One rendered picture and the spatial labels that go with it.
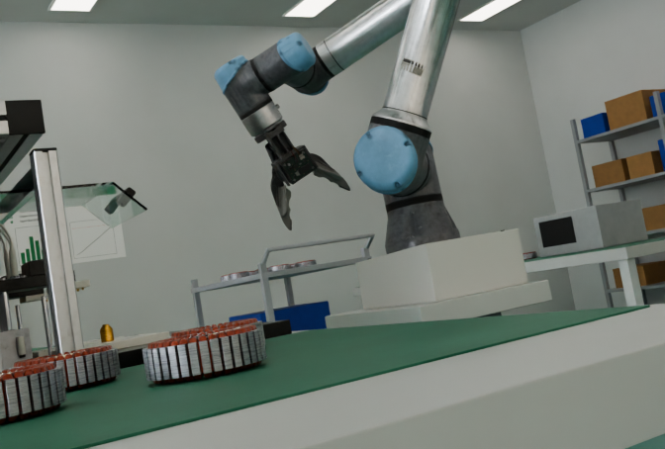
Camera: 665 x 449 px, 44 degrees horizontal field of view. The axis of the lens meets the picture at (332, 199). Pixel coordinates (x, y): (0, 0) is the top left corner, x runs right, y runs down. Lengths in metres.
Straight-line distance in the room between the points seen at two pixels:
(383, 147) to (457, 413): 1.08
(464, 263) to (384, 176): 0.23
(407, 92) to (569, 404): 1.09
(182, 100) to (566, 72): 4.29
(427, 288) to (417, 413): 1.11
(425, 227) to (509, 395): 1.16
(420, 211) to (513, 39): 8.25
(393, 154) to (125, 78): 5.90
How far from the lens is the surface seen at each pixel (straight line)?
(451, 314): 1.47
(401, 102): 1.50
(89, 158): 6.99
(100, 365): 0.90
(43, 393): 0.70
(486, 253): 1.58
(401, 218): 1.60
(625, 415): 0.49
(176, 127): 7.28
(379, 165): 1.47
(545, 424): 0.45
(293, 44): 1.59
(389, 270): 1.58
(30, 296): 1.54
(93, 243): 6.88
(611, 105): 8.31
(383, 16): 1.69
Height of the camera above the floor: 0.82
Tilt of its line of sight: 6 degrees up
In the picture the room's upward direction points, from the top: 10 degrees counter-clockwise
